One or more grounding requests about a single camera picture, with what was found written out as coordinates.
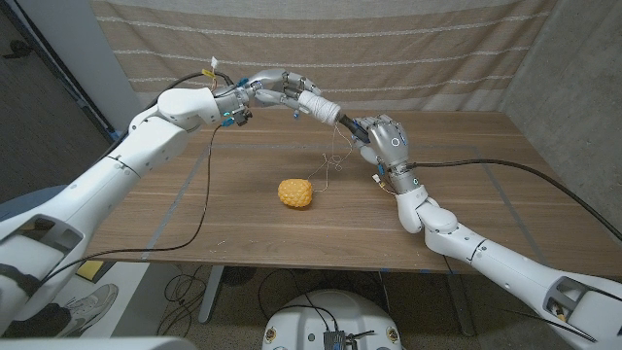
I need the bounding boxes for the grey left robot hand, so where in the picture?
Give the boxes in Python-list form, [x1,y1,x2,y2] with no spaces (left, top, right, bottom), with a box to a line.
[213,68,323,123]

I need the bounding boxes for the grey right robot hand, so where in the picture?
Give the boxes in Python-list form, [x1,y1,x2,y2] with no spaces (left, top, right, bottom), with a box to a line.
[353,114,412,179]

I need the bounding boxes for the blue black handled screwdriver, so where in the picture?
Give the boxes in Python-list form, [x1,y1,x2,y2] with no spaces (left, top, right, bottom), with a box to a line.
[338,114,370,145]

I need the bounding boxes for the white string spool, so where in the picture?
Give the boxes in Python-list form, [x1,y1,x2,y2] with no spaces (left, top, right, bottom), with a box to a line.
[296,90,343,126]

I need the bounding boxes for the white string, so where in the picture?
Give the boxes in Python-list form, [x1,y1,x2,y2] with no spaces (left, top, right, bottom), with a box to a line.
[306,121,354,193]

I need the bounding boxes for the yellow bumpy sponge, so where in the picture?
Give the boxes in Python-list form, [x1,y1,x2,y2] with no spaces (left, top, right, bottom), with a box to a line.
[277,178,314,209]

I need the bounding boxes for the beige striped cloth backdrop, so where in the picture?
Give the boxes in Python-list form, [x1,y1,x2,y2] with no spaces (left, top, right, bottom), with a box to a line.
[89,0,558,112]

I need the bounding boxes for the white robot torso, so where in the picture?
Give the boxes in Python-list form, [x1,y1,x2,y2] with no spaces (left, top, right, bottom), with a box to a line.
[260,289,404,350]

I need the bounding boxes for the black round object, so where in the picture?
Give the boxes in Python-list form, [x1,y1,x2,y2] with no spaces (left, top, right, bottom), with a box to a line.
[222,265,258,287]

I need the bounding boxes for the small grey electronics box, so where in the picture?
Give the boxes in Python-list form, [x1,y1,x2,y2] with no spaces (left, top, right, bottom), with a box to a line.
[323,330,347,350]

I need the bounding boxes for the white table leg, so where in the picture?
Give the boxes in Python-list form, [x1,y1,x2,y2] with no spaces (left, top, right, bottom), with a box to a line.
[197,264,225,325]

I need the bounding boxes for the dark grey door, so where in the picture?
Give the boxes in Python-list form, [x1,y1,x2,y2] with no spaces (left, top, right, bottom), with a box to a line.
[0,9,122,205]

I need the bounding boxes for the white floor board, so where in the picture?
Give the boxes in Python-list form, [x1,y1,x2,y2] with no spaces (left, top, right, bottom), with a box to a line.
[82,264,161,339]

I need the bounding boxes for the yellow pad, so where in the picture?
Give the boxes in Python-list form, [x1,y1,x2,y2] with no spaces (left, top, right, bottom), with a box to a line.
[75,260,106,283]

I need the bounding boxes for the blue grey chair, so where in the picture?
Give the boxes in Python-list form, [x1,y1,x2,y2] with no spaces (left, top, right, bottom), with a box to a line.
[0,184,67,229]

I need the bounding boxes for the grey white sneaker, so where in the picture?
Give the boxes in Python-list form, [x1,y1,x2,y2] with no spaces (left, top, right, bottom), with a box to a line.
[57,283,120,336]

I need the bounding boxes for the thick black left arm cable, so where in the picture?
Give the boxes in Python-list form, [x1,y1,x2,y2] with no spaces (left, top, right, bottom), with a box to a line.
[145,71,235,111]

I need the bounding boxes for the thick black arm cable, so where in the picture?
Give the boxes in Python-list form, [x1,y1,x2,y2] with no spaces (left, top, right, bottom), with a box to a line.
[145,71,235,111]
[406,158,622,243]

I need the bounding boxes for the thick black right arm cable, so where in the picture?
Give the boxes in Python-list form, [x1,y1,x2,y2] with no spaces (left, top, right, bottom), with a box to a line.
[406,158,622,243]

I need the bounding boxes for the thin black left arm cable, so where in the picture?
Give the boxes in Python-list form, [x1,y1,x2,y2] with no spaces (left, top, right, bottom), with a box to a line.
[41,123,220,286]

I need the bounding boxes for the black door handle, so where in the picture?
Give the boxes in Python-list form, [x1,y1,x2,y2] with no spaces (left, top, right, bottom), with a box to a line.
[2,39,33,60]

